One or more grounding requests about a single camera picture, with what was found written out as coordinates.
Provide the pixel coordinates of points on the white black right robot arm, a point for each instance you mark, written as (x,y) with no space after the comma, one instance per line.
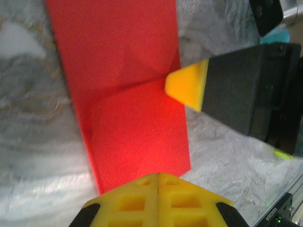
(284,212)

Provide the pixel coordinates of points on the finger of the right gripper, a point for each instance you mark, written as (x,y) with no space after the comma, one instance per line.
(225,89)

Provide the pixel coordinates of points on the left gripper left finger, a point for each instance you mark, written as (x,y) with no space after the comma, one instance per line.
(132,203)

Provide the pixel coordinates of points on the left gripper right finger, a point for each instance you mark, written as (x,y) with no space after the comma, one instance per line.
(189,208)

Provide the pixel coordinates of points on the small yellow-green cube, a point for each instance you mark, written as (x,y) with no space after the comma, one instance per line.
(282,154)

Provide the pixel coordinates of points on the teal cylinder tube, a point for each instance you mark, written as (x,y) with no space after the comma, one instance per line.
(279,37)

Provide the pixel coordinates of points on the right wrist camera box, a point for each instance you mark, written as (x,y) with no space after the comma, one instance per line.
(265,14)

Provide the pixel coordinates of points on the aluminium mounting rail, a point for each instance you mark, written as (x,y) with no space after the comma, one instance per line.
(297,183)

